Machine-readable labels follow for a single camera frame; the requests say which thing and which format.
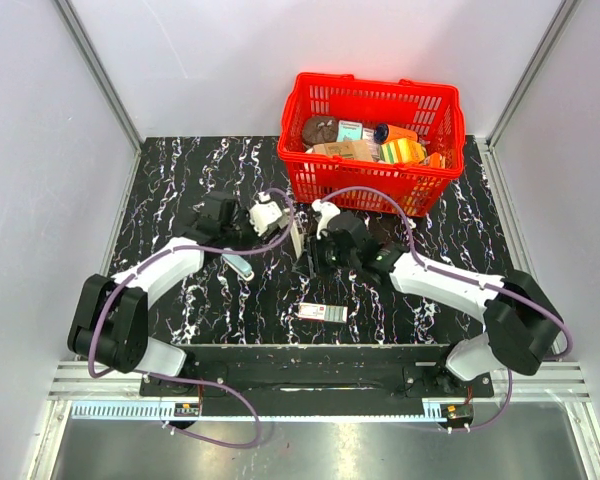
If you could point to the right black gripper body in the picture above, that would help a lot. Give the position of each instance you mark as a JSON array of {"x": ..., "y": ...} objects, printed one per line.
[{"x": 324, "y": 257}]

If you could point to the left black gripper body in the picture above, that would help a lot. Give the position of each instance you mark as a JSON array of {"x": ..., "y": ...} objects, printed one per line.
[{"x": 240, "y": 231}]

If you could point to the small light blue stapler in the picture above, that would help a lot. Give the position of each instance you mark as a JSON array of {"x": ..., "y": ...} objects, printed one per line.
[{"x": 239, "y": 265}]

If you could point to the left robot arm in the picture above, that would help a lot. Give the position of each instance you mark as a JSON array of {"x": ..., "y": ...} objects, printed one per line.
[{"x": 110, "y": 325}]

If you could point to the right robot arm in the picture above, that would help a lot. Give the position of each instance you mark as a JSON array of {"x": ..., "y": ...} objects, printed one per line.
[{"x": 519, "y": 322}]

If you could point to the staples box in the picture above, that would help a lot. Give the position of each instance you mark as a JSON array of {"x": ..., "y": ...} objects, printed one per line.
[{"x": 323, "y": 313}]

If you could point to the cardboard box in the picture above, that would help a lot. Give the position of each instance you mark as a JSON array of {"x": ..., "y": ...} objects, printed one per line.
[{"x": 351, "y": 150}]

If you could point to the yellow green striped box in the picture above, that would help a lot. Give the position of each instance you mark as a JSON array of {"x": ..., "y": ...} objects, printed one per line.
[{"x": 402, "y": 151}]

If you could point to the red plastic basket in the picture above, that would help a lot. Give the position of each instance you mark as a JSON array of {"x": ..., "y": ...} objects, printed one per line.
[{"x": 431, "y": 110}]

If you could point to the teal label box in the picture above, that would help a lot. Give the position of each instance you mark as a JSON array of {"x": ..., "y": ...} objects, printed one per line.
[{"x": 349, "y": 131}]

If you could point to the brown round sponge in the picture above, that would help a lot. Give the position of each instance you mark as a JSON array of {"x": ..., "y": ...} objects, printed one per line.
[{"x": 319, "y": 130}]

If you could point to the orange bottle blue cap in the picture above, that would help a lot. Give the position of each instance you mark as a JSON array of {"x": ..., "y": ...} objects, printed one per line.
[{"x": 384, "y": 133}]

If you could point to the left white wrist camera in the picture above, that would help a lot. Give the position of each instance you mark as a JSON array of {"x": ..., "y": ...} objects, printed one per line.
[{"x": 266, "y": 215}]

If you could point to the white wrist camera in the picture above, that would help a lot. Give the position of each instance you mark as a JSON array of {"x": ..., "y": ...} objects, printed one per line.
[
  {"x": 266, "y": 215},
  {"x": 325, "y": 211}
]

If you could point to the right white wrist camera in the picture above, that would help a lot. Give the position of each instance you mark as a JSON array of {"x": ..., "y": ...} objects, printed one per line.
[{"x": 325, "y": 211}]

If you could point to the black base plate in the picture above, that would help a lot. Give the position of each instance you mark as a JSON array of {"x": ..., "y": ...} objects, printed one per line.
[{"x": 312, "y": 382}]

